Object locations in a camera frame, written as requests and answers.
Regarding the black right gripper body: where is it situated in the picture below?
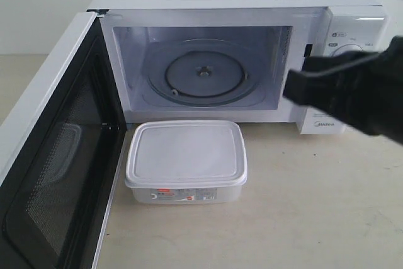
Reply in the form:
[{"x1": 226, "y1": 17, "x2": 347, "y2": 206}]
[{"x1": 333, "y1": 36, "x2": 402, "y2": 142}]

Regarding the clear lidded plastic container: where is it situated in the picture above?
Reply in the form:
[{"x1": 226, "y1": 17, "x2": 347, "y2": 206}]
[{"x1": 125, "y1": 120, "x2": 248, "y2": 205}]

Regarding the white microwave door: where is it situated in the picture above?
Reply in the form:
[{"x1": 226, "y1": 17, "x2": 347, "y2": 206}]
[{"x1": 1, "y1": 12, "x2": 127, "y2": 268}]

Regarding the glass microwave turntable plate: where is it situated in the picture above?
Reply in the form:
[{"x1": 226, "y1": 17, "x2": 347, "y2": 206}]
[{"x1": 143, "y1": 38, "x2": 263, "y2": 107}]

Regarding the white Midea microwave body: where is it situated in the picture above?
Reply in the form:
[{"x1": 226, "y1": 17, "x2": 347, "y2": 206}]
[{"x1": 88, "y1": 0, "x2": 387, "y2": 134}]

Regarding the upper white power knob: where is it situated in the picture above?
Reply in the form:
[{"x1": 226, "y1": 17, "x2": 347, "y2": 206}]
[{"x1": 331, "y1": 43, "x2": 363, "y2": 57}]

